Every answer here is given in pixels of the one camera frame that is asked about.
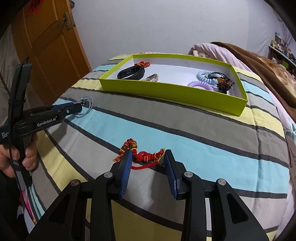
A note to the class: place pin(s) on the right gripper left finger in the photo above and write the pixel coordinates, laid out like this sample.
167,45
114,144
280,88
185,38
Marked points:
120,176

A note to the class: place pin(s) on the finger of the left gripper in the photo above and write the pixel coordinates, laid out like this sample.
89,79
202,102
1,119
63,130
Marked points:
68,108
45,119

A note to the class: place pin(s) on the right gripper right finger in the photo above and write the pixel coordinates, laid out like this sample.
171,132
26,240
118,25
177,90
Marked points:
174,175

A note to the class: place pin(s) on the left hand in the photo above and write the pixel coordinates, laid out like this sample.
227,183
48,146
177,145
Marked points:
8,153

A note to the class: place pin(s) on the striped bed sheet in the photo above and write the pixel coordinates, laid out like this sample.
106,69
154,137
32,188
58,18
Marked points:
249,151

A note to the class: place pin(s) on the orange wooden door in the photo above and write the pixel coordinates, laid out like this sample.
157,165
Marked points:
45,32

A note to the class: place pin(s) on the green shallow cardboard tray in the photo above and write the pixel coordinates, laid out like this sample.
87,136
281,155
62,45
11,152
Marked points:
168,77

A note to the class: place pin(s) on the black fitness band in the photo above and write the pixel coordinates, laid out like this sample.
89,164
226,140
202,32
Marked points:
132,73

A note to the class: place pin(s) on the red gold bead charm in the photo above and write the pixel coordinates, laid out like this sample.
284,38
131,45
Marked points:
143,64

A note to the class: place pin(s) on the brown plush blanket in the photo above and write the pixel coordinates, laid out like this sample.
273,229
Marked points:
278,80

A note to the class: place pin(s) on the cluttered white shelf unit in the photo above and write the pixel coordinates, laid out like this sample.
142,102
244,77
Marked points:
280,54

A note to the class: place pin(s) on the pink flower branches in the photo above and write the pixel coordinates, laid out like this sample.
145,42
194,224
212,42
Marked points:
287,36

